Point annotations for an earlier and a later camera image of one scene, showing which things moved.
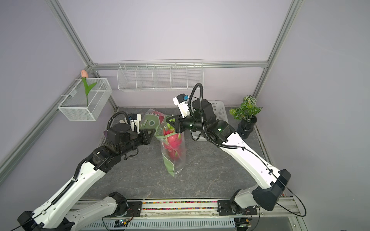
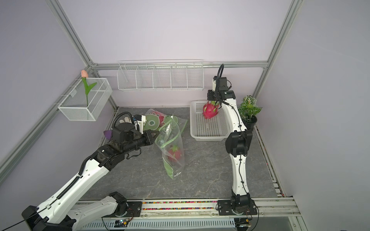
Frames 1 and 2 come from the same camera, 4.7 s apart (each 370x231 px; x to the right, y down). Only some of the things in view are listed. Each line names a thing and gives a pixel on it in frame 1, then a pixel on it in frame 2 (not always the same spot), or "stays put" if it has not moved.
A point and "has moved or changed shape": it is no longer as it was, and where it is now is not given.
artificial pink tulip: [84, 74] stays put
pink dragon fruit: [172, 141] has moved or changed shape
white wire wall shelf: [163, 74] stays put
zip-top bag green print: [173, 147] stays put
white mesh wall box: [84, 102] stays put
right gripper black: [178, 124] → [210, 97]
